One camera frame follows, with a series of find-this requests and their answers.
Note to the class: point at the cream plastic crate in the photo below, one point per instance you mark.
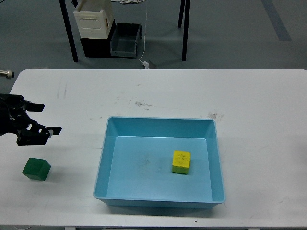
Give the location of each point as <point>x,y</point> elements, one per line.
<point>94,18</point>

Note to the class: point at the green block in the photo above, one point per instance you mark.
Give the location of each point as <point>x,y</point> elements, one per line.
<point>36,169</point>

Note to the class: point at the black table leg right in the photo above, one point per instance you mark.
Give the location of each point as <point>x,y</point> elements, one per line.
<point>186,29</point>

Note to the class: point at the yellow block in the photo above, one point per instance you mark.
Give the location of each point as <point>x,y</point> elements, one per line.
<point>181,162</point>

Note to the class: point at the grey storage bin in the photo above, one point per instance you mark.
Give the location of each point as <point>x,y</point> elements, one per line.
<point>125,40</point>

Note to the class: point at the black rear table leg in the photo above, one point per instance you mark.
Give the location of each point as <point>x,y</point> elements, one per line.
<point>181,11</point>

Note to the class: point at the white power adapter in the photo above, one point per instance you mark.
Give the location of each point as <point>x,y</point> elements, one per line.
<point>148,65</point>

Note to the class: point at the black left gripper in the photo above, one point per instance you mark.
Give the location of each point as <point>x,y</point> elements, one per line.
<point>15,120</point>

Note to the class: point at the black table leg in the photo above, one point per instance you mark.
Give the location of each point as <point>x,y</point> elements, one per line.
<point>67,24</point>
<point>186,29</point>
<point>181,11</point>

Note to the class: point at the light blue plastic box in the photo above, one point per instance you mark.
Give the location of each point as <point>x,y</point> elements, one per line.
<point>136,162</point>

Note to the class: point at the black table leg left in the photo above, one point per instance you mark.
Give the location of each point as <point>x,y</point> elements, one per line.
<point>67,24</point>

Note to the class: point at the black crate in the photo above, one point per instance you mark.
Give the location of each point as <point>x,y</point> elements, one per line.
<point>98,48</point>

